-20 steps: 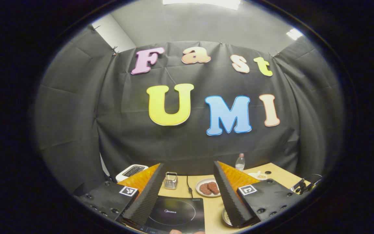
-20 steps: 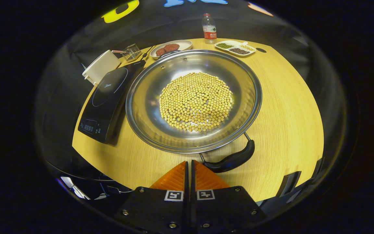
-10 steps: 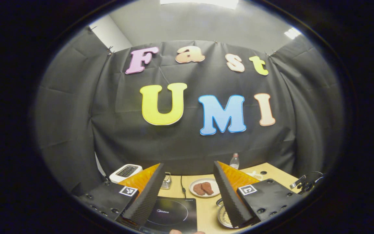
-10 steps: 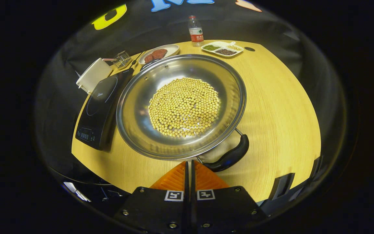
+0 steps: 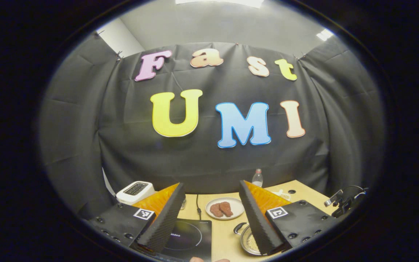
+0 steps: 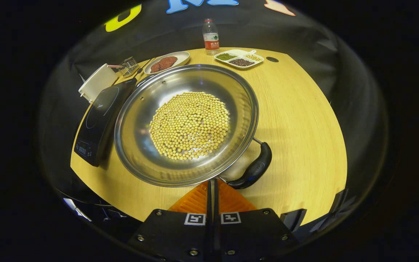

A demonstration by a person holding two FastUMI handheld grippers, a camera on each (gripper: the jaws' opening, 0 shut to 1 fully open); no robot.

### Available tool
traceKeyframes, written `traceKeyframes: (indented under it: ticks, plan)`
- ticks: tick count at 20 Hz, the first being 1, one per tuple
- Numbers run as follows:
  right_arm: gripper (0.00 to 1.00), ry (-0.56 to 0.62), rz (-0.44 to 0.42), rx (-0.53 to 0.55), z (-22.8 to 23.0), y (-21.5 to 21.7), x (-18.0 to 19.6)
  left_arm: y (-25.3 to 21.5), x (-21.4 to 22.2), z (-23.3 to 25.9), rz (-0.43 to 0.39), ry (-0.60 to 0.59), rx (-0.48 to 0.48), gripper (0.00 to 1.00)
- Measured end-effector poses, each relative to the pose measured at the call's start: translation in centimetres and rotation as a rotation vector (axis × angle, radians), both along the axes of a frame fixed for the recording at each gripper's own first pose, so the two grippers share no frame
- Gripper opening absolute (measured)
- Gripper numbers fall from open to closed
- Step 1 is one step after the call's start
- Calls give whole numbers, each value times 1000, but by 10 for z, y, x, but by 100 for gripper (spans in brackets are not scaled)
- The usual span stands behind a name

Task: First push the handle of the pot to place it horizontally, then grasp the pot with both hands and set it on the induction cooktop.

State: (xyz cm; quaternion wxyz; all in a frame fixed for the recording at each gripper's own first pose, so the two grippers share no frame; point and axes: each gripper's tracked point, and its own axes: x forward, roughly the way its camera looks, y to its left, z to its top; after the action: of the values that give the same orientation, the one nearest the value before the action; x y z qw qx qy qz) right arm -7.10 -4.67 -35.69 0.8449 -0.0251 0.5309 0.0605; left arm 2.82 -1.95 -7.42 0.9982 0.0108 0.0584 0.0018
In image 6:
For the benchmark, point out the pile of green mung beans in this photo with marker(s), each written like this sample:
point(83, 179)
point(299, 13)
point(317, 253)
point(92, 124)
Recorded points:
point(226, 56)

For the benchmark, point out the pink straw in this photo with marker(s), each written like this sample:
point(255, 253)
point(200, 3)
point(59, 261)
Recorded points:
point(115, 66)

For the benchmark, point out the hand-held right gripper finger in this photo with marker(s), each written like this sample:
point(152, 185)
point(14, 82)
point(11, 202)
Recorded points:
point(208, 233)
point(216, 233)

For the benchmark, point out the white divided dish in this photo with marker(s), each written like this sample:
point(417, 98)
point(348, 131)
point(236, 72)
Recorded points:
point(236, 51)

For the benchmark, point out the clear plastic water bottle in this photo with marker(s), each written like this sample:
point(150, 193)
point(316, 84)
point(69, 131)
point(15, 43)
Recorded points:
point(211, 40)

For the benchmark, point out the black induction cooktop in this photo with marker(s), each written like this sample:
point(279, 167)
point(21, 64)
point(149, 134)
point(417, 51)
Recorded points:
point(96, 123)

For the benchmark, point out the round white plate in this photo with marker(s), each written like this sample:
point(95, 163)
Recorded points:
point(182, 56)

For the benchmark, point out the white toaster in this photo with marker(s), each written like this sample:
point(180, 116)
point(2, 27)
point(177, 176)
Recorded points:
point(96, 83)

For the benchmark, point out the brown meat piece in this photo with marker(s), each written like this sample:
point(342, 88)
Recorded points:
point(168, 62)
point(155, 67)

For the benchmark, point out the pile of yellow soybeans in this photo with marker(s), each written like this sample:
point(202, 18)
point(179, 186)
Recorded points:
point(189, 125)

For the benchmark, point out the pile of pale yellow grains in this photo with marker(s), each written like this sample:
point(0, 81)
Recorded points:
point(254, 57)

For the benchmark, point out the pile of dark red beans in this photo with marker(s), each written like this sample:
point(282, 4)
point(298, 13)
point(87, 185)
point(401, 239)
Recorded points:
point(241, 62)

